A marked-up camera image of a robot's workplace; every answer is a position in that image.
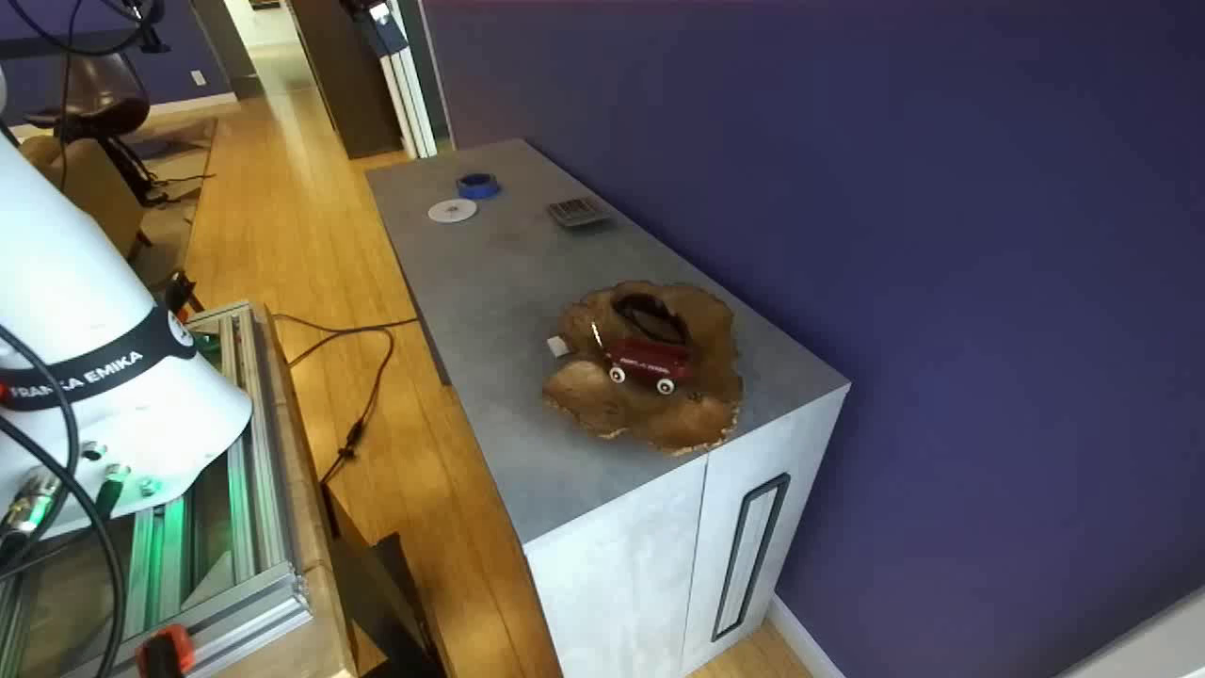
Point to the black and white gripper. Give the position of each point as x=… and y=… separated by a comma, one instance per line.
x=380, y=24

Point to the blue masking tape roll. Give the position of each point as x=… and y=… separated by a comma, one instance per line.
x=479, y=185

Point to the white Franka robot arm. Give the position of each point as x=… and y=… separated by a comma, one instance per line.
x=88, y=324

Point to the brown wooden tray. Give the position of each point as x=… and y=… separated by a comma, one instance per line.
x=652, y=419

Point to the white compact disc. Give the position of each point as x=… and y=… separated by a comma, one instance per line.
x=452, y=211

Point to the grey calculator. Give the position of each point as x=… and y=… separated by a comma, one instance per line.
x=577, y=211

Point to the black office chair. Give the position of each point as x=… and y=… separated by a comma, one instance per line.
x=106, y=107

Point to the grey cabinet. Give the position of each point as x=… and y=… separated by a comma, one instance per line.
x=503, y=324

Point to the small white block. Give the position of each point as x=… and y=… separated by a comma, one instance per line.
x=560, y=343

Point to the red toy wagon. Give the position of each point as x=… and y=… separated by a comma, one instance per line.
x=640, y=360

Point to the red clamp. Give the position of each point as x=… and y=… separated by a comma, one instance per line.
x=167, y=648

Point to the white wall outlet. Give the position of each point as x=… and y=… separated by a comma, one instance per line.
x=197, y=78

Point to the black camera stand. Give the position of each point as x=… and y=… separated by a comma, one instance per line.
x=76, y=39

